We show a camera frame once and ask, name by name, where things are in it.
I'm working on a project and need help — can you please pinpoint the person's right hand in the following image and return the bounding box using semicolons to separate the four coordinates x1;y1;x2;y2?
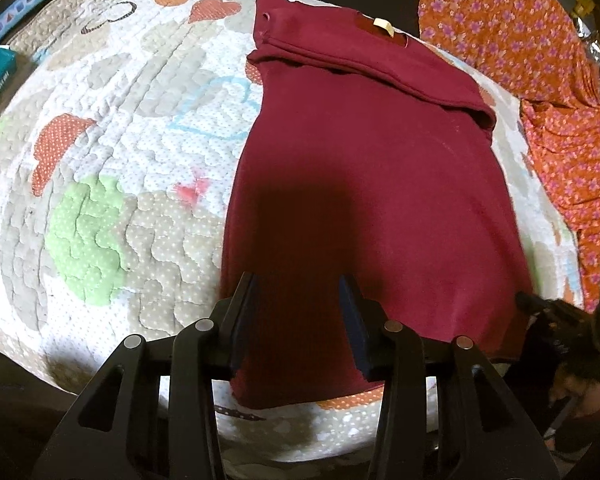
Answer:
548;368;600;431

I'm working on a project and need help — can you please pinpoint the dark red small shirt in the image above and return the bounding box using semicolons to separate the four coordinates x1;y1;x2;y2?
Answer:
221;0;531;410

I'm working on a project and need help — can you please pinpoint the orange floral fabric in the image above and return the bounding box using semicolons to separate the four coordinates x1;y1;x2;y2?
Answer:
418;0;600;310

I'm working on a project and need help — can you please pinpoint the white quilted heart-pattern blanket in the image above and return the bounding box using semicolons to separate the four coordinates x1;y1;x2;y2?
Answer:
0;0;584;463

